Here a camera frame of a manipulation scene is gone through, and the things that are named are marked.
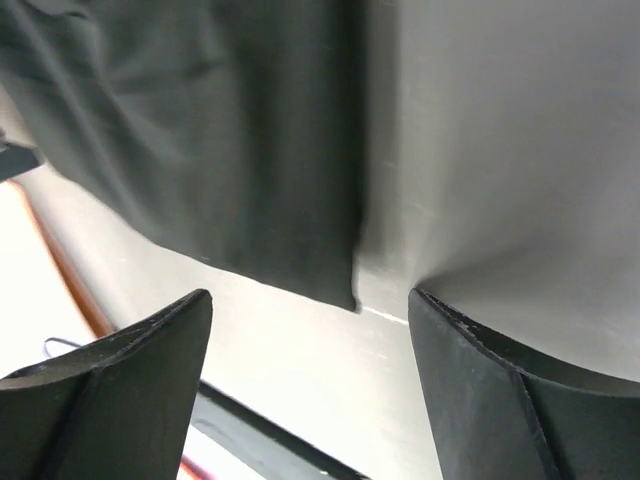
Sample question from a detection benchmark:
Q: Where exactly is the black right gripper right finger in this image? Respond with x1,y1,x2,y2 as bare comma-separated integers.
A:
408,288,639,480

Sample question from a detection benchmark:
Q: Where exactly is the black printed t-shirt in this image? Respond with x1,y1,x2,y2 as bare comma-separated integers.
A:
1,1,366,311

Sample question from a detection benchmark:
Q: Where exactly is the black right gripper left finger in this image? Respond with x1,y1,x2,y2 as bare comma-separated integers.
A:
1,289,213,479

